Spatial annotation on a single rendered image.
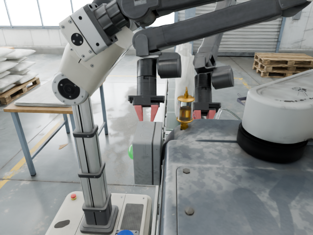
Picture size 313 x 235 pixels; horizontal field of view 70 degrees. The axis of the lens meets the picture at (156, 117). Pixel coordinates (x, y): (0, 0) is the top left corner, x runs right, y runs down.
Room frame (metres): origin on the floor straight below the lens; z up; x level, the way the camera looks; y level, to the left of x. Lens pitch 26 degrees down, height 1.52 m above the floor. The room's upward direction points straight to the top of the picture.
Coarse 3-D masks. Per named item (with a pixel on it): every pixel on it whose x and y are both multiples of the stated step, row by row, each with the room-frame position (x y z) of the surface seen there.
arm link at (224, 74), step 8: (200, 56) 0.78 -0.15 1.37; (200, 64) 0.75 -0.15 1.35; (200, 72) 0.75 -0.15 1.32; (216, 72) 0.71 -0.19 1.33; (224, 72) 0.69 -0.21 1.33; (232, 72) 0.71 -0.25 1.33; (216, 80) 0.69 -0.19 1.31; (224, 80) 0.68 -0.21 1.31; (232, 80) 0.69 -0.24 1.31; (216, 88) 0.69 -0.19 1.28
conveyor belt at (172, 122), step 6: (174, 78) 3.83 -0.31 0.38; (174, 84) 3.49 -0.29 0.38; (174, 90) 3.20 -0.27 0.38; (168, 96) 2.97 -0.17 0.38; (174, 96) 2.97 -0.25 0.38; (168, 102) 2.74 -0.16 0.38; (174, 102) 2.74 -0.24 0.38; (168, 108) 2.55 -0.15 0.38; (174, 108) 2.55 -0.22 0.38; (168, 114) 2.37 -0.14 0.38; (174, 114) 2.37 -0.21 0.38; (168, 120) 2.22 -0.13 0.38; (174, 120) 2.22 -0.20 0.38; (168, 126) 2.08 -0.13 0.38; (174, 126) 2.08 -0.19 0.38
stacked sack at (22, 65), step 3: (21, 63) 4.42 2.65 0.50; (24, 63) 4.47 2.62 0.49; (27, 63) 4.51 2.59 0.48; (30, 63) 4.58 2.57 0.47; (33, 63) 4.67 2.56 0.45; (15, 66) 4.23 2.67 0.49; (18, 66) 4.25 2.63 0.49; (21, 66) 4.29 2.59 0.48; (24, 66) 4.34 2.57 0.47; (27, 66) 4.43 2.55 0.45; (30, 66) 4.54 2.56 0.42; (9, 69) 4.13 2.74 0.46; (12, 69) 4.13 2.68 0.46; (15, 69) 4.13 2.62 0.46; (18, 69) 4.14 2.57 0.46; (21, 69) 4.22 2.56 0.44; (24, 69) 4.33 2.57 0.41
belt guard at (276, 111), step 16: (288, 80) 0.34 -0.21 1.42; (304, 80) 0.34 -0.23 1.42; (256, 96) 0.27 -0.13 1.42; (272, 96) 0.27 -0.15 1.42; (288, 96) 0.27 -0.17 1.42; (304, 96) 0.27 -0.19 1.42; (256, 112) 0.26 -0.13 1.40; (272, 112) 0.25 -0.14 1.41; (288, 112) 0.24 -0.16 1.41; (304, 112) 0.24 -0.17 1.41; (256, 128) 0.26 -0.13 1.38; (272, 128) 0.24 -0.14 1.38; (288, 128) 0.24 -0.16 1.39; (304, 128) 0.24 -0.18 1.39
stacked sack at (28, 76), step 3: (21, 75) 4.43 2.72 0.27; (24, 75) 4.45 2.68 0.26; (27, 75) 4.48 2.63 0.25; (30, 75) 4.51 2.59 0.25; (33, 75) 4.58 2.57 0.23; (36, 75) 4.69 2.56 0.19; (24, 78) 4.29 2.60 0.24; (27, 78) 4.36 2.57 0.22; (30, 78) 4.44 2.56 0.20; (18, 81) 4.15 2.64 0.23; (21, 81) 4.17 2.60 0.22; (24, 81) 4.23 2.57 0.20
